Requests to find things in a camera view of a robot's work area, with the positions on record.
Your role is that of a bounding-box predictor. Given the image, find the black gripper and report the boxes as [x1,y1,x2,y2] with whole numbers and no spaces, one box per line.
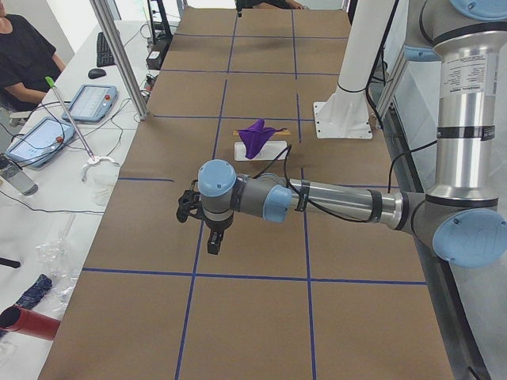
[205,215,234,255]

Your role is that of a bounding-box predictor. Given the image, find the purple towel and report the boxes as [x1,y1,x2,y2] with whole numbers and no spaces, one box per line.
[238,119,285,159]

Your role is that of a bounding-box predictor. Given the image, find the white rack base tray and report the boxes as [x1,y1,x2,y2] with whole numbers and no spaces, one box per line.
[234,141,288,162]

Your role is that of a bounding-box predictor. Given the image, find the wooden rack bar near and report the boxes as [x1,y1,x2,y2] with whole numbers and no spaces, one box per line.
[232,129,292,136]

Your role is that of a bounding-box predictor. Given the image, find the clear plastic wrap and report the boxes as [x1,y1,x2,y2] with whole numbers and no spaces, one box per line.
[36,214,80,315]

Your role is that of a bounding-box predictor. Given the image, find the teach pendant far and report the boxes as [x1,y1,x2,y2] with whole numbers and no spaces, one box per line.
[68,84,118,123]

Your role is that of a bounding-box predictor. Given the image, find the teach pendant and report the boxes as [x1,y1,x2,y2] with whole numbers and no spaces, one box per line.
[6,117,75,167]
[68,84,118,123]

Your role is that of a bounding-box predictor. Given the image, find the teach pendant near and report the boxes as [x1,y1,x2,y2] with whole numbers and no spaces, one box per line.
[6,117,75,167]

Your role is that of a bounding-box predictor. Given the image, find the black computer mouse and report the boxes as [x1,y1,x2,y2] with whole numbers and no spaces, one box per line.
[88,68,107,79]

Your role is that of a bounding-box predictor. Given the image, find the black keyboard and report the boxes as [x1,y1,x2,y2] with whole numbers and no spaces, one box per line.
[96,32,115,67]

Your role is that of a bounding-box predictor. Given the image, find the red cylinder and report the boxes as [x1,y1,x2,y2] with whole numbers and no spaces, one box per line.
[1,306,60,340]

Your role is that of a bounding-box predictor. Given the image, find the grabber stick tool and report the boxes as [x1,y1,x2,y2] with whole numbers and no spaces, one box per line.
[45,76,120,182]

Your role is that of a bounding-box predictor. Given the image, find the seated person black shirt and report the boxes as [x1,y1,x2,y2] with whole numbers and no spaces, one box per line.
[1,5,66,112]

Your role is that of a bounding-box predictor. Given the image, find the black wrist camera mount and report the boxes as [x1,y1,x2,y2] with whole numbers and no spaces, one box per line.
[176,189,204,223]

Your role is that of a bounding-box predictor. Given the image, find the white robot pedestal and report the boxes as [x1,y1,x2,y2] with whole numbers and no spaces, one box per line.
[314,0,398,139]

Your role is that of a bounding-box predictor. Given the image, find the aluminium frame post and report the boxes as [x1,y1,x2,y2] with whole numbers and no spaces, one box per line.
[90,0,149,120]

